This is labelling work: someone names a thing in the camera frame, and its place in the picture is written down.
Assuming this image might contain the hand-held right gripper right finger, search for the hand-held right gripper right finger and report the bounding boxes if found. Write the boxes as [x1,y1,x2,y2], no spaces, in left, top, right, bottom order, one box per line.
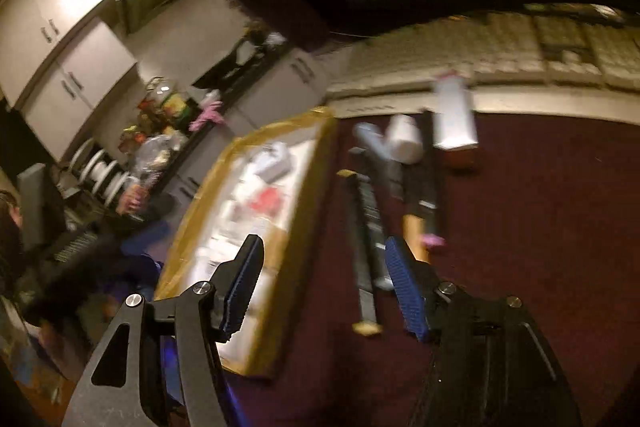
[385,236,583,427]

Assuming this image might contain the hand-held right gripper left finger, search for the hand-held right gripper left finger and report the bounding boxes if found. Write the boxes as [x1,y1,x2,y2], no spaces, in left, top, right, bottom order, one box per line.
[60,234,265,427]

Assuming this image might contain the black marker with yellow ends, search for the black marker with yellow ends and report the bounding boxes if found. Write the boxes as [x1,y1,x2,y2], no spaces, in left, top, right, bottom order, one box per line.
[337,169,384,337]

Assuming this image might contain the white tray with yellow tape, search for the white tray with yellow tape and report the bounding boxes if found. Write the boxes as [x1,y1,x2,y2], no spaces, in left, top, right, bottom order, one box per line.
[154,106,339,380]

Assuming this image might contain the black pen with yellow handle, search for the black pen with yellow handle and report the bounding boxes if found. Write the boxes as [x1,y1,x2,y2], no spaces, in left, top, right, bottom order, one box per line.
[402,109,444,264]

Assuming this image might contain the white square power adapter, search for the white square power adapter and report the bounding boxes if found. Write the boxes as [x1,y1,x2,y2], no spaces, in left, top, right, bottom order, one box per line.
[249,141,294,184]

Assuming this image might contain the long white carton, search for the long white carton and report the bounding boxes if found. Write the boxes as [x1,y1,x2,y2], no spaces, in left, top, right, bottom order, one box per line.
[432,74,480,170]

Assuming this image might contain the rack of white plates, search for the rack of white plates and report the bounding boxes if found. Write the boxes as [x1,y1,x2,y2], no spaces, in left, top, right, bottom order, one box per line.
[69,138,132,208]

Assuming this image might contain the purple clothing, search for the purple clothing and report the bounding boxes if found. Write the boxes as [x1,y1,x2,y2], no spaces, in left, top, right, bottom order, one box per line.
[159,339,246,427]

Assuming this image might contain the clear plastic bag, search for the clear plastic bag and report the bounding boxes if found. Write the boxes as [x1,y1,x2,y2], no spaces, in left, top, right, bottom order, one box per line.
[131,133,177,178]

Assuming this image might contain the maroon desk mat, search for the maroon desk mat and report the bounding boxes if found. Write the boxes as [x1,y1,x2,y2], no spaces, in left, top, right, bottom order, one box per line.
[225,109,640,427]

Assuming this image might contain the grey squeeze tube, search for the grey squeeze tube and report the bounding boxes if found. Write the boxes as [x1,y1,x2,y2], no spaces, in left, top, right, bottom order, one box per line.
[352,122,404,200]

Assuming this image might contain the small white capped bottle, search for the small white capped bottle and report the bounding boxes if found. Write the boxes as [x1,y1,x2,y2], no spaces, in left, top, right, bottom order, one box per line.
[387,114,424,166]

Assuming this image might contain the pink fluffy item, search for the pink fluffy item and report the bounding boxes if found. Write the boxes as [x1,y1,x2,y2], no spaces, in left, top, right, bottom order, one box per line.
[189,99,224,132]

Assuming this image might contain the grey upper kitchen cabinets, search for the grey upper kitchen cabinets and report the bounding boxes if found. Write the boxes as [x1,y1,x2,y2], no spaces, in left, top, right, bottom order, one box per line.
[0,0,173,158]

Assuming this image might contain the grey kitchen cabinets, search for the grey kitchen cabinets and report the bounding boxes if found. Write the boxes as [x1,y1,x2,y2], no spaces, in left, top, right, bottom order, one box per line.
[165,49,331,218]
[0,0,173,158]

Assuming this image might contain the grey lower kitchen cabinets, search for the grey lower kitchen cabinets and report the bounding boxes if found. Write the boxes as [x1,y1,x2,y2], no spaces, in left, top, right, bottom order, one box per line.
[165,49,331,218]

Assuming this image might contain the beige computer keyboard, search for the beige computer keyboard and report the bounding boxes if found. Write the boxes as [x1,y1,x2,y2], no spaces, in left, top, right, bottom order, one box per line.
[325,9,640,102]

